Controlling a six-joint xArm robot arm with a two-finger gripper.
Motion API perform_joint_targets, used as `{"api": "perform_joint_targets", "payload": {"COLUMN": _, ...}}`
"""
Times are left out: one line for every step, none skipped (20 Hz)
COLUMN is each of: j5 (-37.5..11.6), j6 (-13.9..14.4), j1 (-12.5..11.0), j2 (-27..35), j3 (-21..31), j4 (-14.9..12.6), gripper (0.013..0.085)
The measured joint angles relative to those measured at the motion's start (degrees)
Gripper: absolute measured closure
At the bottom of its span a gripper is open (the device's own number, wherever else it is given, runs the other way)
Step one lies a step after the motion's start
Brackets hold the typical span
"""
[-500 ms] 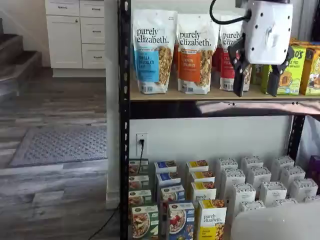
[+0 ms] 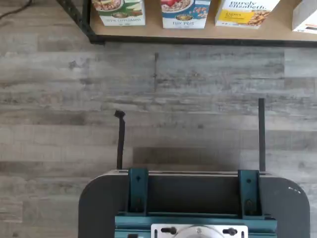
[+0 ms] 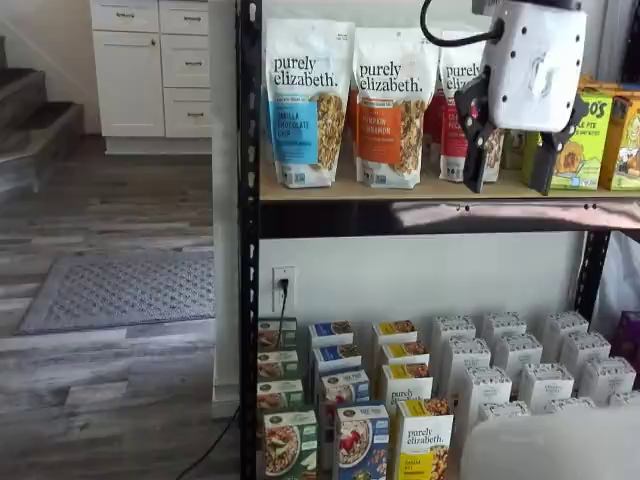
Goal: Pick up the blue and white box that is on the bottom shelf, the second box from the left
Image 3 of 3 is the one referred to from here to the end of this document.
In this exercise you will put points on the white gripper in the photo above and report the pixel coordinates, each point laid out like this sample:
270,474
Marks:
535,65

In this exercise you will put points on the yellow purely elizabeth box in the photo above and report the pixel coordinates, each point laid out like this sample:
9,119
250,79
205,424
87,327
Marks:
395,331
425,440
405,352
407,390

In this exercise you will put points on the white patterned organic pantry box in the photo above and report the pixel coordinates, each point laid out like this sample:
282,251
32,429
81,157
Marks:
521,345
454,325
467,350
502,411
607,375
581,345
566,322
567,404
504,322
487,385
626,398
546,380

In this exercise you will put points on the grey patterned doormat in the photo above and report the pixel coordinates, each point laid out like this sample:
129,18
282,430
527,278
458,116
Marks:
125,292

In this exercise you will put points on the orange purely elizabeth granola bag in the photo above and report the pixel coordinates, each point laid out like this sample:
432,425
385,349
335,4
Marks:
385,125

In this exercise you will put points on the grey wooden staircase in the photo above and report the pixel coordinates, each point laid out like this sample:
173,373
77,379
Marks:
40,125

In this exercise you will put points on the light wooden shelf board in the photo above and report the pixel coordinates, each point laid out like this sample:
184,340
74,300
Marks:
345,194

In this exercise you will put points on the white cabinet drawer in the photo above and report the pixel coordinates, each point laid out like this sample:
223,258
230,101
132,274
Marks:
125,22
175,52
180,102
175,25

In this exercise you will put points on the white cabinet door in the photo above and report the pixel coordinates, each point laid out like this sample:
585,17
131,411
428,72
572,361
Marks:
127,82

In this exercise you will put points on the blue purely elizabeth granola bag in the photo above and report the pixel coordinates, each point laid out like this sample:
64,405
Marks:
300,115
266,125

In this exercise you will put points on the white kitchen cabinet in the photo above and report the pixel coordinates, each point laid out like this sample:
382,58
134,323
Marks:
150,142

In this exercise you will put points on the white wall outlet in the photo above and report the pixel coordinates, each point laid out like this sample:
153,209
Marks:
276,295

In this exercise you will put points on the yellow Bobo's snack box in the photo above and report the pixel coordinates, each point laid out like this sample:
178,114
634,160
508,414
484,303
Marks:
625,150
615,89

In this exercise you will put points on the purple box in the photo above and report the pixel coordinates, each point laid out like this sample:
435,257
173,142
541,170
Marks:
629,332

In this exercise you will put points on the green Nature's Path oatmeal box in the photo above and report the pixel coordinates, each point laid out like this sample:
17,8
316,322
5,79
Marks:
280,395
267,336
277,365
290,445

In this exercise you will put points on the green Bobo's apple pie box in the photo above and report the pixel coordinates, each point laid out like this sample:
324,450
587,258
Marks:
585,150
512,150

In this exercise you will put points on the red purely elizabeth granola bag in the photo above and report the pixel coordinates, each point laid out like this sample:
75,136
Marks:
431,125
447,140

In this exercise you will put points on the blue white oatmeal box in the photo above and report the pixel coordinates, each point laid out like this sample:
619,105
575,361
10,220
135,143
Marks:
336,356
330,332
345,387
362,445

